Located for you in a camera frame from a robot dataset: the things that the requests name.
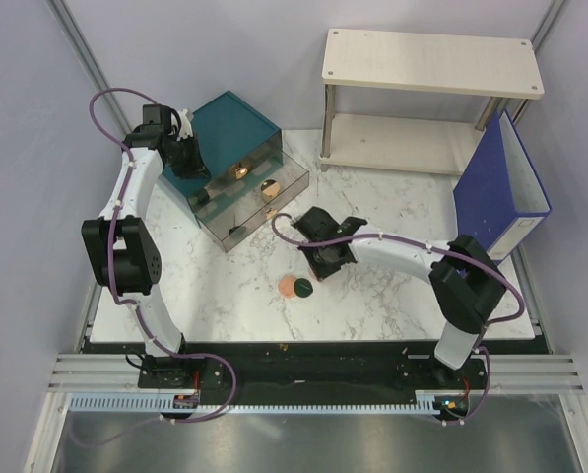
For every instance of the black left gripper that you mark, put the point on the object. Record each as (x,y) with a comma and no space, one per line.
(198,169)

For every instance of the gold round jar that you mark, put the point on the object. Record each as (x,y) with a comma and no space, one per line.
(270,189)

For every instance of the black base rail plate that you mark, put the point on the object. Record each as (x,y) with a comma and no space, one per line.
(399,370)

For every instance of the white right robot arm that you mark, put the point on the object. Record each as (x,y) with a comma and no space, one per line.
(466,283)

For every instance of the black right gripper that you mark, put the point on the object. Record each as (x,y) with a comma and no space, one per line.
(321,272)

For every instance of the blue lever arch binder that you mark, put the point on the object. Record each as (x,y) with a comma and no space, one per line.
(499,198)

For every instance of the peach sponge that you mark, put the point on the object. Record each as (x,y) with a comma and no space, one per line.
(287,286)
(315,276)

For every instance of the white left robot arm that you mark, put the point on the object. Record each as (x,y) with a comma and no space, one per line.
(123,254)

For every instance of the teal drawer organizer box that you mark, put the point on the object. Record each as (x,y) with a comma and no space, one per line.
(227,127)

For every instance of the light blue cable duct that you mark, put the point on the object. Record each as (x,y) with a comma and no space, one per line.
(168,403)

